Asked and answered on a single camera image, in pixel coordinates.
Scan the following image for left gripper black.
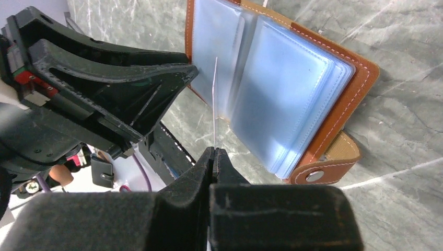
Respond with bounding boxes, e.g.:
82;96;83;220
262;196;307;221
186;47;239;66
1;6;198;194

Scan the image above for brown leather card holder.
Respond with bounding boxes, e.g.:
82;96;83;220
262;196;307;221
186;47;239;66
185;1;379;185

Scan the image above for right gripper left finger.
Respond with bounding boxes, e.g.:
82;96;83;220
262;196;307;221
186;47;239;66
1;147;215;250

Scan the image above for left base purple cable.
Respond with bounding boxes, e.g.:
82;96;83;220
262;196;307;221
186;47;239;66
131;154;153;193

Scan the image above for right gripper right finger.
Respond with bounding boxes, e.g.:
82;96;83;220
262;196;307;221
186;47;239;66
209;149;364;250

